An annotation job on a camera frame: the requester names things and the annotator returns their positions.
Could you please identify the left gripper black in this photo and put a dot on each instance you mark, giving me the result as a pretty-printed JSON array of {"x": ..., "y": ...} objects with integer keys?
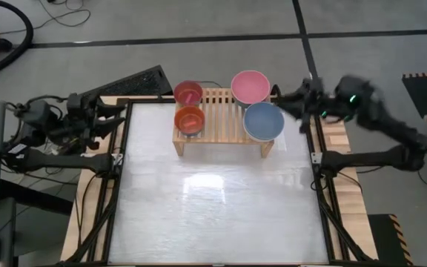
[{"x": 82, "y": 122}]

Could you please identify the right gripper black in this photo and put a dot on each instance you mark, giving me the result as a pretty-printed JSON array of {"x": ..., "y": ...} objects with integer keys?
[{"x": 315, "y": 100}]

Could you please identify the large blue-grey bowl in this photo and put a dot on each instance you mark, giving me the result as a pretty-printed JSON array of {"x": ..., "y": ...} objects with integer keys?
[{"x": 263, "y": 121}]

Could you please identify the large pink bowl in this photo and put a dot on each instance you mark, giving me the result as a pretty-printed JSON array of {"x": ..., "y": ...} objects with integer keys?
[{"x": 250, "y": 87}]

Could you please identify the small orange bowl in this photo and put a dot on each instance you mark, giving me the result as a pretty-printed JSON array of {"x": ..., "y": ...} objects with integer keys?
[{"x": 189, "y": 120}]

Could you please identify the small magenta bowl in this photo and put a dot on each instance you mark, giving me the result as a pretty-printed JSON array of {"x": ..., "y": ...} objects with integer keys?
[{"x": 188, "y": 92}]

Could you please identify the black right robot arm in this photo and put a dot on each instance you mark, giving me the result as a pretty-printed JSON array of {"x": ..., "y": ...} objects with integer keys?
[{"x": 380, "y": 157}]

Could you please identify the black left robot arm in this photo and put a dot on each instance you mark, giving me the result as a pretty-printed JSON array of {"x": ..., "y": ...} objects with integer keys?
[{"x": 65, "y": 162}]

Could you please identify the wooden slatted shelf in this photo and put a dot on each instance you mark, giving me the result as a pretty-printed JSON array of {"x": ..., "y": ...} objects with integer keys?
[{"x": 222, "y": 118}]

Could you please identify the black perforated panel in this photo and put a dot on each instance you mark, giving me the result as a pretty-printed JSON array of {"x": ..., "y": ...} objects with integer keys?
[{"x": 132, "y": 85}]

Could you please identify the black aluminium table frame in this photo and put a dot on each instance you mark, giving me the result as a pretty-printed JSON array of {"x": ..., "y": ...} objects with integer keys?
[{"x": 150, "y": 100}]

